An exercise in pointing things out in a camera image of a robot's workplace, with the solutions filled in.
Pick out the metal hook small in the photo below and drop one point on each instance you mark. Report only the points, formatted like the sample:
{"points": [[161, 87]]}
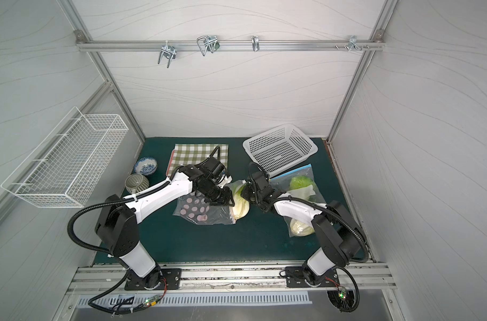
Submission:
{"points": [[255, 43]]}

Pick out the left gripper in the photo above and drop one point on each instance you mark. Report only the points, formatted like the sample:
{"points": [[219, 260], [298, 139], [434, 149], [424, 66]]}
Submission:
{"points": [[218, 195]]}

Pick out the green checkered cloth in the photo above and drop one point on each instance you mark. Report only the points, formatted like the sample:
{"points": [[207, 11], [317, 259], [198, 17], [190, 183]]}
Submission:
{"points": [[196, 153]]}

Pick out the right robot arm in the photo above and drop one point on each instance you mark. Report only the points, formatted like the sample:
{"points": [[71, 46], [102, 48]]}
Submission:
{"points": [[340, 237]]}

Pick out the grey striped mug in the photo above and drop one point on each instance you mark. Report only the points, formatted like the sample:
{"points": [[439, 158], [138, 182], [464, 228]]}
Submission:
{"points": [[136, 183]]}

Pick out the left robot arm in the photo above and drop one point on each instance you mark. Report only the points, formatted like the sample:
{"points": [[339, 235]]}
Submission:
{"points": [[119, 219]]}

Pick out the aluminium top rail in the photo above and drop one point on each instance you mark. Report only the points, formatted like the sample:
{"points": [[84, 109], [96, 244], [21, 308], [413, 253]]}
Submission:
{"points": [[225, 46]]}

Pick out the metal hook clamp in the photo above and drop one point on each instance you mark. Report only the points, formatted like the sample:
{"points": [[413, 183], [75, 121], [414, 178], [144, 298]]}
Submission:
{"points": [[208, 44], [167, 53]]}

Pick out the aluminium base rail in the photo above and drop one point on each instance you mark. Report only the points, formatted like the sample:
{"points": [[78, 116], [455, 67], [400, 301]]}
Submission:
{"points": [[230, 277]]}

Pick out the metal bracket right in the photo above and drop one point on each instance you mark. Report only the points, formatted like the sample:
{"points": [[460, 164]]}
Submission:
{"points": [[352, 46]]}

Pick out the metal hook clamp left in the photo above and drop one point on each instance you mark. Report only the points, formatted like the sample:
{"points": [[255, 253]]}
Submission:
{"points": [[167, 53]]}

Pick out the white vented strip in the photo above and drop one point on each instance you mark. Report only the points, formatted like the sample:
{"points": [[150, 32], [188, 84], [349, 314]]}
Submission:
{"points": [[207, 299]]}

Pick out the chinese cabbage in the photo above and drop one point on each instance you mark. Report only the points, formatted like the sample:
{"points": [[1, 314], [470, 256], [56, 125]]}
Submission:
{"points": [[299, 229], [301, 181], [241, 206]]}

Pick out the metal hook clamp middle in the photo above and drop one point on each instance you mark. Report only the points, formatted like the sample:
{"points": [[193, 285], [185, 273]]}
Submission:
{"points": [[208, 44]]}

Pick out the pink-dotted zipper bag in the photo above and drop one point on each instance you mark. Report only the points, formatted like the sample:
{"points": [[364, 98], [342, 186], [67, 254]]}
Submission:
{"points": [[194, 209]]}

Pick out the white wire wall basket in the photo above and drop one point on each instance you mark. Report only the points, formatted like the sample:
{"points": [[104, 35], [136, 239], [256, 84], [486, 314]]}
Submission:
{"points": [[63, 170]]}

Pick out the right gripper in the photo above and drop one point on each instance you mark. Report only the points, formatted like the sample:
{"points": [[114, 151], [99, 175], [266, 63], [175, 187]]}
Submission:
{"points": [[253, 194]]}

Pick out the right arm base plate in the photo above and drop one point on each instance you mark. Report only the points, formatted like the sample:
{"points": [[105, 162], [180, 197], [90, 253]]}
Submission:
{"points": [[301, 277]]}

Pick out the clear blue-zip zipper bag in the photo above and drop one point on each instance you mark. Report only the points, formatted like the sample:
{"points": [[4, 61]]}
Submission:
{"points": [[282, 182]]}

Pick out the blue floral bowl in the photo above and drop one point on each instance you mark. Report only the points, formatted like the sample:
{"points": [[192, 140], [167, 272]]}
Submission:
{"points": [[145, 166]]}

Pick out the white plastic basket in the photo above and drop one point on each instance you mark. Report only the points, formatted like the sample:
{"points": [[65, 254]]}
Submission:
{"points": [[280, 149]]}

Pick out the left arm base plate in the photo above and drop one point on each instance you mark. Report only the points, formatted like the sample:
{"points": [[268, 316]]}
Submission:
{"points": [[157, 279]]}

